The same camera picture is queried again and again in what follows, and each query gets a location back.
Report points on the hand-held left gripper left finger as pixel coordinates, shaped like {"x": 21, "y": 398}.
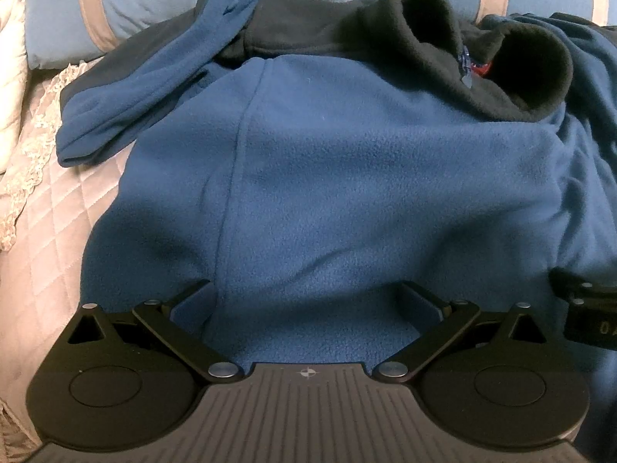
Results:
{"x": 193, "y": 305}

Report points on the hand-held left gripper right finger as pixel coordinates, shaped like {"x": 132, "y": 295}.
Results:
{"x": 419, "y": 306}

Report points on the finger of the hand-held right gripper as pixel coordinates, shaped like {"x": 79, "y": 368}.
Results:
{"x": 573, "y": 287}

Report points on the blue fleece jacket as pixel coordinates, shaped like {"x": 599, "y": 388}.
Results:
{"x": 337, "y": 178}

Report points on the quilted beige bedspread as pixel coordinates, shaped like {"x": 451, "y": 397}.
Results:
{"x": 58, "y": 260}

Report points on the white lace-trimmed quilt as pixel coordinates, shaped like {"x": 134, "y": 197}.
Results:
{"x": 14, "y": 58}

